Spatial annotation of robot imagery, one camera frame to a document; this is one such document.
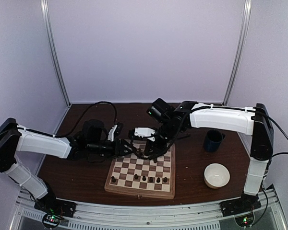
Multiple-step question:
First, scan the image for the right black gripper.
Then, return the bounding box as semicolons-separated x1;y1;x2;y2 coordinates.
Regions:
144;120;178;156

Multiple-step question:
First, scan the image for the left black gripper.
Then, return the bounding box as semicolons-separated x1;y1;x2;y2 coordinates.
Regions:
87;138;137;159

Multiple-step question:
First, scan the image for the wooden chess board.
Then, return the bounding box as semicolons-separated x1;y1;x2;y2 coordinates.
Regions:
104;145;176;199

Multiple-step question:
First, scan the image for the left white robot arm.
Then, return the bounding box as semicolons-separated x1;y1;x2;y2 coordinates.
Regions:
0;118;136;213

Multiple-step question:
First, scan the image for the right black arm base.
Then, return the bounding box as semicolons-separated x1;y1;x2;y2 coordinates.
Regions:
220;192;262;228

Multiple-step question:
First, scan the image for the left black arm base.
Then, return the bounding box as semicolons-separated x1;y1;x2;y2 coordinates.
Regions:
30;183;76;229

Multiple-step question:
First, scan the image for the pile of dark chess pieces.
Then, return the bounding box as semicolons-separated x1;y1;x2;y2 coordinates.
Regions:
136;149;144;157

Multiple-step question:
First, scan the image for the dark blue mug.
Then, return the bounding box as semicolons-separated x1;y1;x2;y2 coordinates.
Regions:
203;130;226;152

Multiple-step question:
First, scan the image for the white bowl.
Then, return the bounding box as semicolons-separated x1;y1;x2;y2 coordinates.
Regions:
204;163;230;189

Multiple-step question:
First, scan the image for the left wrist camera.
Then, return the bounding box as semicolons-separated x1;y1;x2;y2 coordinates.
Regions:
108;122;123;142

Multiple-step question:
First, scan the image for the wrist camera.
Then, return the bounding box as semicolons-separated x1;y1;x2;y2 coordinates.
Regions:
128;127;156;141
108;122;123;142

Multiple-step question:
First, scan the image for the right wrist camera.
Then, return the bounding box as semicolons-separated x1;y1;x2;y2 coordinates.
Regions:
128;127;156;141

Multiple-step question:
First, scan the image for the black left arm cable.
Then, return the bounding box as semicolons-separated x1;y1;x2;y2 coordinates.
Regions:
52;101;118;138

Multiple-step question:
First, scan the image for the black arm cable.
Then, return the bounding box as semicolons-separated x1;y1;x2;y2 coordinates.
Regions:
261;112;288;156
52;101;118;138

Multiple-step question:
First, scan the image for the front aluminium rail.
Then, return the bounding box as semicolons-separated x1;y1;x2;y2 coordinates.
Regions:
8;191;288;230

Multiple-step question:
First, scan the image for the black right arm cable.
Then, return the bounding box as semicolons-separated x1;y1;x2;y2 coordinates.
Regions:
261;112;288;156

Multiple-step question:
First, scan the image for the right aluminium frame post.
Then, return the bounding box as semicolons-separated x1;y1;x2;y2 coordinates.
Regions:
222;0;252;105

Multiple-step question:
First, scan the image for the aluminium frame post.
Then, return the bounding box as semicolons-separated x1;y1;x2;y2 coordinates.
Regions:
40;0;71;106
222;0;252;105

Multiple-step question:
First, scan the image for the left aluminium frame post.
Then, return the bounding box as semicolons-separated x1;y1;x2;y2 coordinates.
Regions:
40;0;71;106

